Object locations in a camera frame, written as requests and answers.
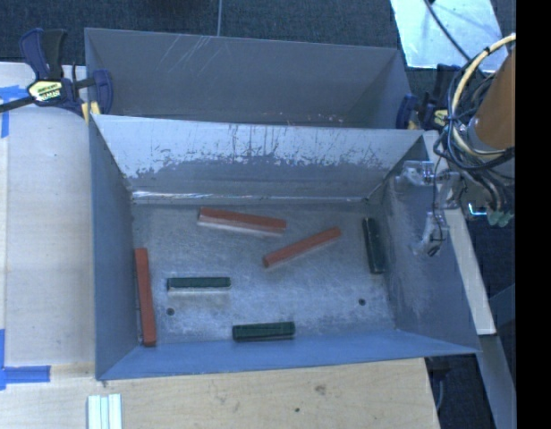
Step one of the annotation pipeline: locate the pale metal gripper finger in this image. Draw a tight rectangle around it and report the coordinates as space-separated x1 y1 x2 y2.
395 160 438 188
411 211 451 257

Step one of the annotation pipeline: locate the dark green flat block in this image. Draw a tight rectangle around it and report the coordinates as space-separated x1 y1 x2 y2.
360 216 386 275
231 320 298 344
165 275 233 294

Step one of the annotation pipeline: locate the red-brown flat block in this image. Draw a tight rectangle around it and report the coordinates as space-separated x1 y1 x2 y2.
261 225 343 270
132 246 158 349
196 206 288 239

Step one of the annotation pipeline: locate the grey metal bin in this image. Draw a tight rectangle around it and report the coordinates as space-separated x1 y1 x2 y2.
82 27 483 382

